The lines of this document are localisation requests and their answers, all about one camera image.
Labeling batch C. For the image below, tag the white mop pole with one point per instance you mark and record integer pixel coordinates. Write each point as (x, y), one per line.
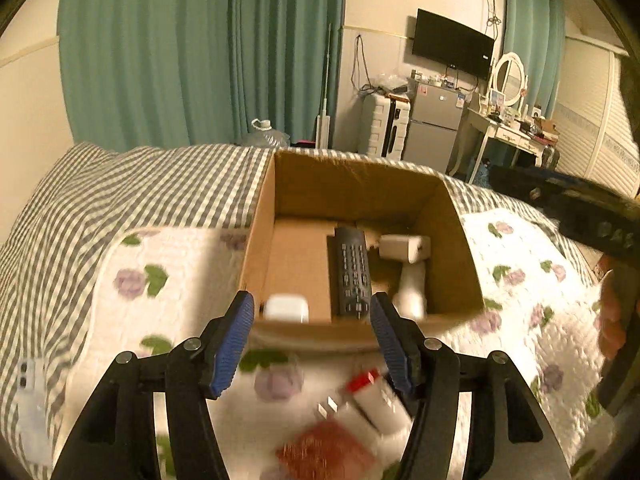
(324, 110)

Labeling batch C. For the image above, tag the narrow teal curtain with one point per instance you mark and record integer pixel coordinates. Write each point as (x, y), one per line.
(532, 45)

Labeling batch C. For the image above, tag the white suitcase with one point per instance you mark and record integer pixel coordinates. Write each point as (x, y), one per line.
(382, 127)

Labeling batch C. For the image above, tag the black wall television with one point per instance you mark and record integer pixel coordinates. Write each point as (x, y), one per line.
(450, 45)

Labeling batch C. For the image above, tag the white oval mirror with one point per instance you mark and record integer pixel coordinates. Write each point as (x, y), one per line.
(509, 80)

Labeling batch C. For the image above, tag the wide teal curtain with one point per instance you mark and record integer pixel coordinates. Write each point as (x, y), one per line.
(150, 50)

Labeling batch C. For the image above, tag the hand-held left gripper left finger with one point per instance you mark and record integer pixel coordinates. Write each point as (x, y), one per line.
(231, 347)

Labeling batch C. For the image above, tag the white bottle with red cap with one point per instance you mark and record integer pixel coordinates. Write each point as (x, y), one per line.
(372, 390)

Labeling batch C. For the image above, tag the silver refrigerator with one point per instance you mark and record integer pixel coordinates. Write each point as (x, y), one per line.
(432, 125)

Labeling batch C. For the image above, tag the black remote control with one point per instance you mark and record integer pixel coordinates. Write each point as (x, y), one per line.
(351, 272)

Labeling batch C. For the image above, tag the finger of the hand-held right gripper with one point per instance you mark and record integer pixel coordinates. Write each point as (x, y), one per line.
(520, 182)

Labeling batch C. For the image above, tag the white floral quilt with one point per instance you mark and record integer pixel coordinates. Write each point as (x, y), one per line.
(515, 300)

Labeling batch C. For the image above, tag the white wardrobe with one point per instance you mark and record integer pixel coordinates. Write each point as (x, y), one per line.
(595, 125)

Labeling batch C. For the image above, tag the clear plastic bag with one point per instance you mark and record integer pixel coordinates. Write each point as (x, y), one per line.
(387, 82)

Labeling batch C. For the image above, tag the grey checkered blanket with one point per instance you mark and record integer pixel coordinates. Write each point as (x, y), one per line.
(125, 190)

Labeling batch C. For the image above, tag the white phone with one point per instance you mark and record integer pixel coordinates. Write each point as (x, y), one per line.
(31, 410)

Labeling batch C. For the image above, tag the red patterned box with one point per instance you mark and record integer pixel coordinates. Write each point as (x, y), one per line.
(325, 452)

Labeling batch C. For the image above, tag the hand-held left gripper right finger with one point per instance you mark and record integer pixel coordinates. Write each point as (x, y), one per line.
(393, 347)

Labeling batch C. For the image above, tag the clear water jug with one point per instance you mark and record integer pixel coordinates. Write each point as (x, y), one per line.
(262, 135)

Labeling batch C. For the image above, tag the white handheld massage gun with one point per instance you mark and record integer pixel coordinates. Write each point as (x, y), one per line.
(409, 265)

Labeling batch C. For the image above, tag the person's right hand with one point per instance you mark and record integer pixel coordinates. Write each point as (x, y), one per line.
(612, 312)

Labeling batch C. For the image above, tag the white dressing table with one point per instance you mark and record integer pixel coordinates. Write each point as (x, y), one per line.
(500, 132)

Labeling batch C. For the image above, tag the white charger plug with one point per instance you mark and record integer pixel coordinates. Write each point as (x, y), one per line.
(336, 416)

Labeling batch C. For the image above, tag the white earbuds case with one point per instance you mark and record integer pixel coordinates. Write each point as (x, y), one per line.
(286, 309)

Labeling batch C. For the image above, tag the brown cardboard box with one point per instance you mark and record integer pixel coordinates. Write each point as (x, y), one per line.
(300, 195)

